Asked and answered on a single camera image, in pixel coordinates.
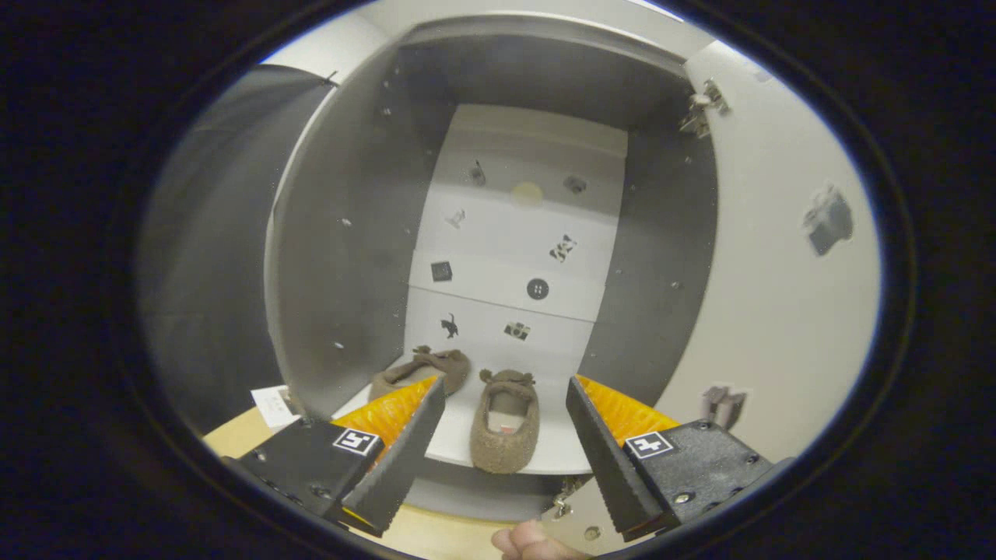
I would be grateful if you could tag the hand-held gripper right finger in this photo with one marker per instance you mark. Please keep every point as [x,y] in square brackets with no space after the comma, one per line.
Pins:
[615,467]

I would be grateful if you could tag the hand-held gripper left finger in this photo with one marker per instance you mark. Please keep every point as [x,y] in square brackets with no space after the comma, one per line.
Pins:
[401,459]

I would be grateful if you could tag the brown fuzzy shoe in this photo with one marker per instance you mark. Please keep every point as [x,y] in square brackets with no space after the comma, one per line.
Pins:
[504,443]
[436,365]

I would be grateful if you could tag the grey shoe cabinet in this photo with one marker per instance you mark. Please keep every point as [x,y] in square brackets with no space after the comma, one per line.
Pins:
[342,272]

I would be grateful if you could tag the metal door hinge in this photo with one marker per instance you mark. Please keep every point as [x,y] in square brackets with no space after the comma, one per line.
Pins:
[704,105]
[559,507]

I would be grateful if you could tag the black backdrop cloth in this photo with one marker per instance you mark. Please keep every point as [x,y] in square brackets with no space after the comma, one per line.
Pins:
[210,272]

